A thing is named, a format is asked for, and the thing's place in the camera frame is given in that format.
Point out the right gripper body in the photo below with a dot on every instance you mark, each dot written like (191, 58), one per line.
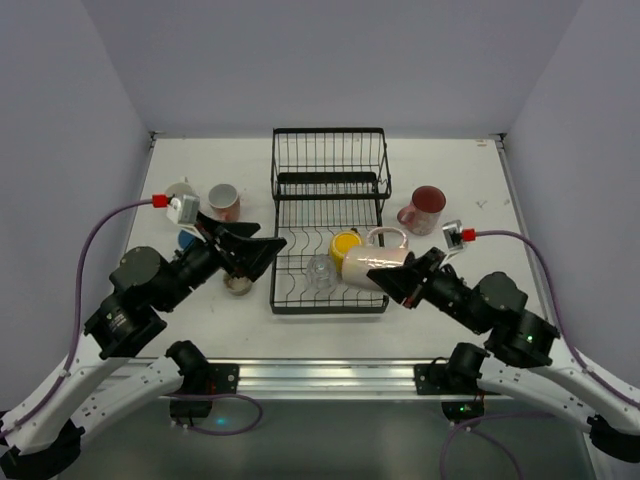
(422, 275)

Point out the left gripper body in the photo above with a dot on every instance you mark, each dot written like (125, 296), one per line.
(223, 247)

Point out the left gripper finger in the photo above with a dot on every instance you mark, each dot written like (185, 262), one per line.
(249, 257)
(213, 232)

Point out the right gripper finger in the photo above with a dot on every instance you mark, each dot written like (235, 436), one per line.
(431, 260)
(401, 284)

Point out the blue tumbler cup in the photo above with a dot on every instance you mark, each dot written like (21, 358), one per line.
(185, 239)

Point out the beige speckled cup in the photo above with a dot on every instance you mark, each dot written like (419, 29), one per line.
(237, 286)

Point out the salmon floral mug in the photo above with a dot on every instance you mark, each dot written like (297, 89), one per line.
(224, 201)

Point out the pink floral mug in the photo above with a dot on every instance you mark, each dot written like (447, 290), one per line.
(421, 215)

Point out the iridescent pink mug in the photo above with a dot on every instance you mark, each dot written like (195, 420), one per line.
(360, 259)

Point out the white ceramic mug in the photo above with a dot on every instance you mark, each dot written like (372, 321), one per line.
(181, 188)

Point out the yellow mug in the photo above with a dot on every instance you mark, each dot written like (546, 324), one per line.
(341, 243)

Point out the clear glass cup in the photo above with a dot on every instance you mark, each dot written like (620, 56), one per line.
(321, 274)

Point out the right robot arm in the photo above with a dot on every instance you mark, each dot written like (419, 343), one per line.
(524, 357)

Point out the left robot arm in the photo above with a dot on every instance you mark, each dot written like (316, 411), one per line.
(44, 434)

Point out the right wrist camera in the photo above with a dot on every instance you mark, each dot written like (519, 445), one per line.
(452, 233)

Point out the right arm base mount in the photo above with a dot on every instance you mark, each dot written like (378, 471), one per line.
(453, 377)

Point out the black wire dish rack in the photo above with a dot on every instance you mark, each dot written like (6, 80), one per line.
(324, 181)

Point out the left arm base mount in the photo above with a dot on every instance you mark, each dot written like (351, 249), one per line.
(218, 379)

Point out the aluminium mounting rail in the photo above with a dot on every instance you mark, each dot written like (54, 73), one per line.
(320, 377)

